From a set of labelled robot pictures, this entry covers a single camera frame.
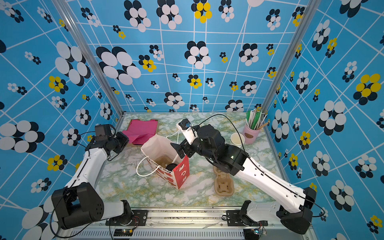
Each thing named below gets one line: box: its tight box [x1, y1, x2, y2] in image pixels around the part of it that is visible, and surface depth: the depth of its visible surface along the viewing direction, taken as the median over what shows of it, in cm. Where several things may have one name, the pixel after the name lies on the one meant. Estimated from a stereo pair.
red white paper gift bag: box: [140, 134, 190, 190], surface depth 77 cm
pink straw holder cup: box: [243, 124, 261, 144], surface depth 98 cm
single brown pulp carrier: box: [154, 155, 173, 168], surface depth 93 cm
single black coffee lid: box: [165, 163, 178, 172], surface depth 78 cm
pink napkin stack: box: [122, 119, 158, 145], surface depth 108 cm
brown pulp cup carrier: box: [213, 165, 235, 197], surface depth 82 cm
